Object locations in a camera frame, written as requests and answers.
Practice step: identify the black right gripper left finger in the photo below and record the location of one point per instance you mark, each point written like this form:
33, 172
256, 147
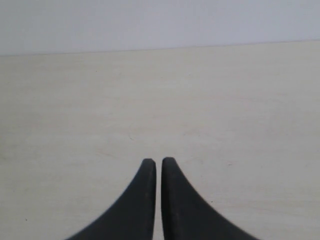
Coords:
132, 215

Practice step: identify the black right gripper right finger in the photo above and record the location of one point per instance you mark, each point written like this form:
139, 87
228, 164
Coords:
186, 215

